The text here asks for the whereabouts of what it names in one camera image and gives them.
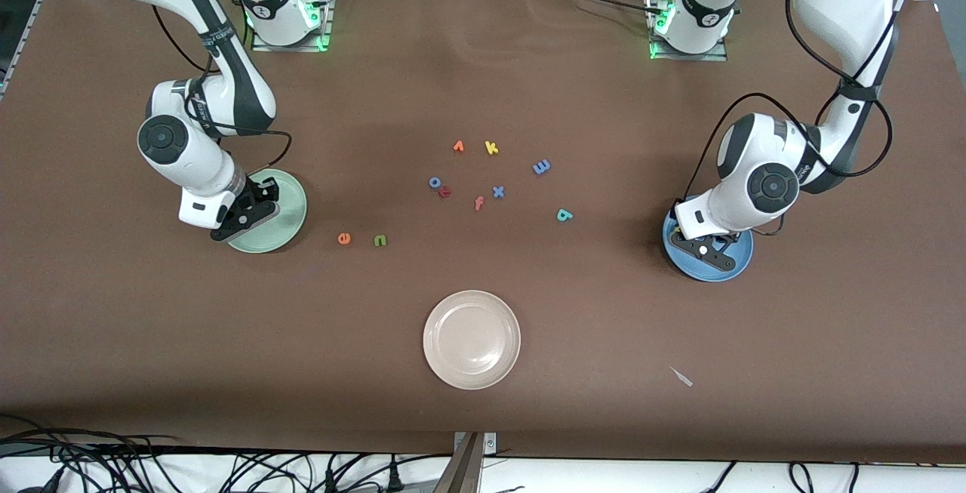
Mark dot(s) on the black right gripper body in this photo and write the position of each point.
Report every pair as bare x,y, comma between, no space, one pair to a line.
259,192

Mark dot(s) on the blue foam letter m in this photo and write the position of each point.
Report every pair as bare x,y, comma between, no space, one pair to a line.
541,167

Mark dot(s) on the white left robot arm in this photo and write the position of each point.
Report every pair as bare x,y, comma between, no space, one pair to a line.
762,176

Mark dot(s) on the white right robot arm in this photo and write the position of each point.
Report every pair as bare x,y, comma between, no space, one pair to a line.
189,153

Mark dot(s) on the blue plate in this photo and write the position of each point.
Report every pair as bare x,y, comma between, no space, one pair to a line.
743,257

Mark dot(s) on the green plate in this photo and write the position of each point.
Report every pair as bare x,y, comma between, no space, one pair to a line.
290,214

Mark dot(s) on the small white paper scrap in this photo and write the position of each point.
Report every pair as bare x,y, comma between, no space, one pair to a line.
683,378

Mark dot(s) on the brown table cover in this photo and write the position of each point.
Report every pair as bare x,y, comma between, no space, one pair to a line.
604,327

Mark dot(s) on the beige plate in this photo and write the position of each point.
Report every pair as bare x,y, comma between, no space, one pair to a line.
472,340

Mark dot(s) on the black power plug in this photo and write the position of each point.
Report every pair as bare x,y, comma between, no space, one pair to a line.
393,478
330,482

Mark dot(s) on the aluminium table clamp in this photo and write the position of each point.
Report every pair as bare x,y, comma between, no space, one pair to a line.
490,444

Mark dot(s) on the grey metal post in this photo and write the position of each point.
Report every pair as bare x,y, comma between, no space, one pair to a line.
460,474

